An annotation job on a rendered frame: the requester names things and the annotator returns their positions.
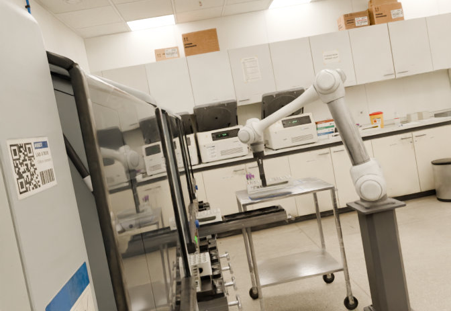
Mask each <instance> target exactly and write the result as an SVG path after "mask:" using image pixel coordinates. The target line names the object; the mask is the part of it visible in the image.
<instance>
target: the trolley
mask: <svg viewBox="0 0 451 311"><path fill-rule="evenodd" d="M326 190H330V193H331V198H332V205H333V210H334V218H335V222H336V230H337V234H338V242H339V246H340V254H341V258H342V266H341V265H340V264H339V263H338V262H337V261H336V260H335V259H334V258H333V257H332V256H331V255H330V254H329V253H328V252H327V251H326V248H325V240H324V236H323V228H322V224H321V216H320V213H319V205H318V200H317V193H316V192H320V191H326ZM335 191H338V189H337V188H335V186H334V185H332V184H329V183H327V182H325V181H322V180H321V179H318V178H316V177H307V178H302V179H296V180H293V187H288V188H282V189H274V190H270V191H262V192H258V193H251V194H248V193H247V189H245V190H240V191H235V195H236V200H237V204H238V211H239V212H242V208H243V212H244V211H247V206H251V205H254V204H261V203H264V202H271V201H274V200H278V199H285V198H289V197H295V196H299V195H305V194H309V193H313V200H314V205H315V213H316V216H317V224H318V228H319V236H320V241H321V248H320V249H314V250H310V251H304V252H300V253H295V254H291V255H285V256H281V257H275V258H271V259H265V260H261V261H256V255H255V251H254V244H253V240H252V233H251V229H250V227H247V228H246V229H245V228H242V233H243V237H244V244H245V249H246V256H247V260H248V266H249V271H250V278H251V282H252V287H251V288H250V290H249V294H250V297H251V298H253V299H257V298H259V302H260V309H261V311H265V307H264V300H263V296H262V289H261V288H264V287H269V286H273V285H278V284H282V283H289V282H292V281H298V280H302V279H307V278H311V277H317V276H320V275H322V278H323V280H324V281H325V282H326V283H331V282H333V281H334V279H335V276H334V274H333V273H336V272H339V271H344V278H345V282H346V290H347V293H346V296H347V297H345V299H344V305H345V307H346V308H347V309H348V310H354V309H356V308H357V306H358V300H357V299H356V298H355V297H354V296H353V295H352V290H351V285H350V278H349V273H348V266H347V261H346V254H345V249H344V241H343V237H342V229H341V225H340V217H339V213H338V205H337V201H336V193H335ZM246 230H247V235H248V239H247V236H246ZM248 242H249V245H250V251H249V246H248ZM250 252H251V257H252V262H251V258H250ZM254 275H255V279H256V284H255V280H254Z"/></svg>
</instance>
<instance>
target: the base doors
mask: <svg viewBox="0 0 451 311"><path fill-rule="evenodd" d="M423 134H426V135H425V136H419V135H423ZM415 136H418V137H415ZM433 136H435V138H430V137H433ZM408 137H412V138H408ZM401 138H406V139H401ZM410 141H412V143H410ZM415 141H417V142H415ZM363 143H364V145H365V148H366V151H367V153H368V155H369V157H370V158H375V159H377V160H379V162H380V163H381V165H382V166H383V170H384V173H385V181H386V183H387V196H388V197H397V196H400V195H407V194H410V193H417V192H421V191H427V190H431V189H435V183H434V175H433V170H432V164H431V161H434V160H437V159H445V158H451V125H449V126H442V127H439V128H432V129H428V130H422V131H417V132H410V133H406V134H400V135H396V136H389V137H385V138H378V139H374V140H368V141H364V142H363ZM396 143H397V145H393V146H389V145H390V144H396ZM412 144H413V148H412V149H411V145H412ZM337 150H344V151H340V152H334V151H337ZM327 152H329V154H323V153H327ZM319 154H323V155H319ZM314 159H316V161H311V162H308V163H306V161H310V160H314ZM263 165H264V166H263V167H264V173H265V177H266V179H269V178H273V177H281V176H285V175H291V177H292V178H293V180H296V179H302V178H307V177H316V178H318V179H321V180H322V181H325V182H327V183H329V184H332V185H334V186H335V188H337V189H338V191H335V193H336V201H337V205H338V208H344V207H347V205H346V203H348V202H354V201H356V200H359V199H360V197H359V196H358V194H357V192H356V190H355V186H354V184H353V181H352V178H351V175H350V168H351V166H352V163H351V162H350V159H349V156H348V154H347V152H346V149H345V147H344V145H343V146H337V147H332V148H325V149H321V150H315V151H311V152H304V153H300V154H293V155H289V156H285V157H279V158H275V159H268V160H264V161H263ZM256 166H258V164H257V162H253V163H247V164H246V165H245V164H244V165H237V166H233V167H226V168H222V169H215V170H211V171H204V172H200V173H194V178H195V179H196V185H197V187H198V190H196V192H197V198H198V202H199V201H203V203H205V202H209V204H210V208H211V210H212V209H216V208H219V209H220V212H221V215H222V216H224V215H228V214H234V213H238V212H239V211H238V204H237V200H236V195H235V191H240V190H245V189H246V182H247V179H246V174H249V172H250V173H251V174H252V175H254V178H255V181H257V180H260V175H259V174H260V173H259V170H258V167H256ZM249 167H255V168H251V169H249ZM240 169H244V170H241V171H234V170H240ZM233 171H234V172H233ZM244 173H245V175H244ZM202 174H203V176H202ZM227 176H231V177H229V178H225V179H221V178H222V177H227ZM203 182H204V183H203ZM204 185H205V187H204ZM205 192H206V194H205ZM316 193H317V200H318V205H319V212H323V211H327V210H333V205H332V198H331V193H330V190H326V191H320V192H316ZM206 196H207V198H206ZM278 204H280V205H281V206H282V207H283V208H284V209H285V210H286V212H287V216H288V214H290V215H292V217H297V216H303V215H307V214H313V213H315V205H314V200H313V193H309V194H305V195H299V196H295V197H289V198H285V199H278V200H274V201H271V202H264V203H261V204H254V205H251V206H247V210H254V209H258V208H264V207H268V206H275V205H278ZM252 206H253V207H252Z"/></svg>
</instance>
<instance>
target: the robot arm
mask: <svg viewBox="0 0 451 311"><path fill-rule="evenodd" d="M345 80H346V74H345V73H344V71H343V70H342V69H334V70H332V69H324V70H322V71H320V72H318V74H317V75H316V76H315V80H314V84H313V85H312V86H310V88H308V90H306V91H305V92H304V93H303V94H302V95H301V96H299V97H298V98H297V99H296V100H294V101H292V102H291V103H289V104H288V105H286V106H285V107H283V108H281V109H280V110H278V111H277V112H275V113H273V114H272V115H270V116H269V117H267V118H265V119H263V120H261V121H260V120H259V119H257V118H252V119H249V120H247V122H246V125H245V126H244V127H243V128H241V129H240V131H239V132H238V138H239V140H240V142H241V143H243V144H249V145H250V149H251V151H252V152H253V153H252V154H253V157H254V158H257V160H256V162H257V164H258V170H259V173H260V174H259V175H260V180H261V182H262V186H263V187H266V186H267V184H266V177H265V173H264V167H263V166H264V165H263V160H262V159H261V157H263V156H264V151H263V150H264V142H263V137H264V136H263V132H264V131H265V130H266V129H267V128H268V127H269V126H271V125H273V124H274V123H276V122H277V121H279V120H281V119H283V118H285V117H287V116H288V115H290V114H292V113H293V112H295V111H297V110H298V109H300V108H302V107H304V106H305V105H307V104H309V103H312V102H314V101H316V100H318V99H321V100H322V101H323V102H324V103H326V104H327V105H328V108H329V110H330V113H331V115H332V118H333V120H334V123H335V125H336V128H337V129H338V132H339V135H340V137H341V139H342V142H343V144H344V147H345V149H346V152H347V154H348V156H349V159H350V162H351V163H352V166H351V168H350V175H351V178H352V181H353V184H354V186H355V190H356V192H357V194H358V196H359V197H360V199H359V200H356V201H354V203H355V204H358V205H359V206H362V207H364V208H365V209H371V208H376V207H380V206H386V205H390V204H396V201H395V200H391V199H389V198H388V196H387V183H386V181H385V173H384V170H383V166H382V165H381V163H380V162H379V160H377V159H375V158H370V157H369V155H368V153H367V151H366V148H365V145H364V143H363V141H362V138H361V136H360V133H359V131H358V128H357V126H356V124H355V121H354V118H353V117H352V114H351V112H350V109H349V107H348V104H347V102H346V100H345V97H344V96H345V93H346V92H345V90H344V86H343V84H344V82H345Z"/></svg>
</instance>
